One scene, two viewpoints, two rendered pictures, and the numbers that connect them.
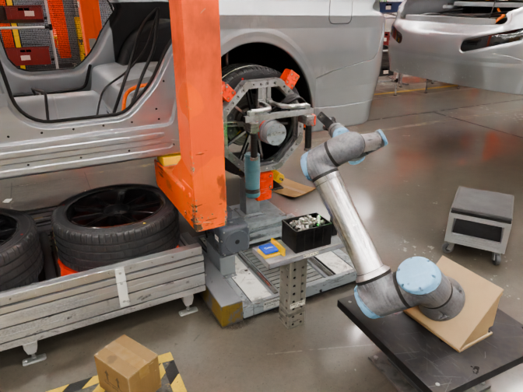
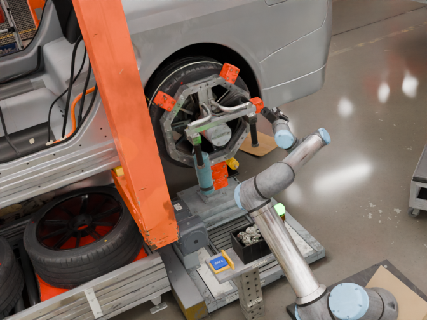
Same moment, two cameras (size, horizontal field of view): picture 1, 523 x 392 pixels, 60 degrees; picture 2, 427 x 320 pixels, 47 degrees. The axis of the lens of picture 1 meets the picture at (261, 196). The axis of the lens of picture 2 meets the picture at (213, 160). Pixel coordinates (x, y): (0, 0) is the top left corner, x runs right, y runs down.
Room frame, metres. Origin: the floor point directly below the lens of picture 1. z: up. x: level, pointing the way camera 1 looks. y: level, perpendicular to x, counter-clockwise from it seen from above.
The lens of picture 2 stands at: (0.07, -0.33, 2.26)
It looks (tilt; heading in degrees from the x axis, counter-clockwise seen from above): 33 degrees down; 8
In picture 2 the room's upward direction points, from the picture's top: 10 degrees counter-clockwise
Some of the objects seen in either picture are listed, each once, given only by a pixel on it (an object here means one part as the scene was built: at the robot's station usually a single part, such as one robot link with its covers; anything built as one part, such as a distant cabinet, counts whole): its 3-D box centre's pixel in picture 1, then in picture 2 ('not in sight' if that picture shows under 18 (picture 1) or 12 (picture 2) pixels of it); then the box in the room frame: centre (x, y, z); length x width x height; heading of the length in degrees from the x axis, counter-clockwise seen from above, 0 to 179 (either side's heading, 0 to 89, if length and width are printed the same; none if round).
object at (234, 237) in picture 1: (222, 236); (183, 229); (2.34, 0.23, 0.26); 0.42 x 0.18 x 0.35; 28
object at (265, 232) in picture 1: (249, 224); (213, 204); (2.72, 0.08, 0.13); 0.50 x 0.36 x 0.10; 118
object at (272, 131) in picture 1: (267, 129); (213, 128); (2.51, -0.03, 0.85); 0.21 x 0.14 x 0.14; 28
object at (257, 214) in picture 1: (249, 198); (209, 181); (2.72, 0.08, 0.32); 0.40 x 0.30 x 0.28; 118
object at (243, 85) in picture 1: (261, 127); (208, 123); (2.57, 0.00, 0.85); 0.54 x 0.07 x 0.54; 118
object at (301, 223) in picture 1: (306, 230); (254, 240); (1.92, -0.22, 0.51); 0.20 x 0.14 x 0.13; 116
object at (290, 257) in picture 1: (299, 246); (249, 254); (1.91, -0.18, 0.44); 0.43 x 0.17 x 0.03; 118
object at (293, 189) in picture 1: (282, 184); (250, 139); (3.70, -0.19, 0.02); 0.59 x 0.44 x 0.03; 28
